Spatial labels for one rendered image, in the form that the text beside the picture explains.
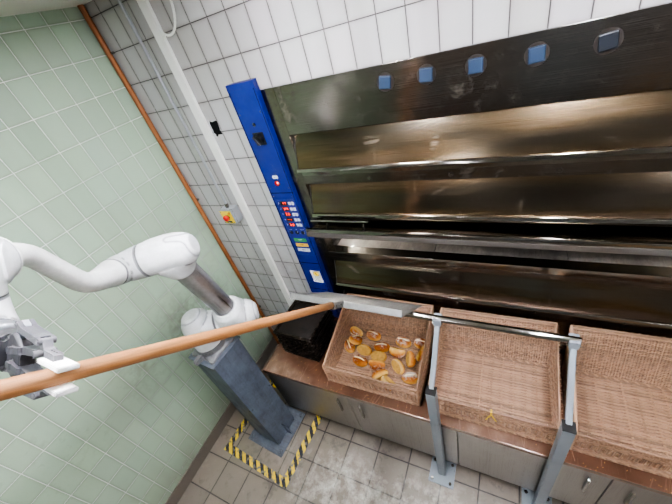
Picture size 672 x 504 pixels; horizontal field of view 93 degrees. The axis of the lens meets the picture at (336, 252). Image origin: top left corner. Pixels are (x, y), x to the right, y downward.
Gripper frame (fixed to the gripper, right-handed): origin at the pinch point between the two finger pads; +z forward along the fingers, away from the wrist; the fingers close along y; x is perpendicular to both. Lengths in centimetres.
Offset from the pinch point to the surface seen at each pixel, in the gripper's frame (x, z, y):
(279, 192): -113, -48, -51
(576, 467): -142, 97, 60
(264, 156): -100, -48, -66
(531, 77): -91, 65, -83
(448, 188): -119, 39, -53
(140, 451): -92, -119, 107
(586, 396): -165, 103, 37
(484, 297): -156, 55, -4
